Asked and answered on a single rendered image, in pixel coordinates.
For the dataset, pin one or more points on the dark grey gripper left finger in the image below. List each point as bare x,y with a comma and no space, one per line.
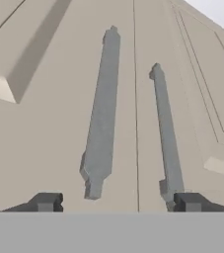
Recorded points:
47,201

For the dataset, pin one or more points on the beige cabinet door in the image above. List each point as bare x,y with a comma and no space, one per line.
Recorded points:
51,131
195,108

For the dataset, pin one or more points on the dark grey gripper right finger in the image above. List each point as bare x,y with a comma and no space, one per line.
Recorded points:
189,201

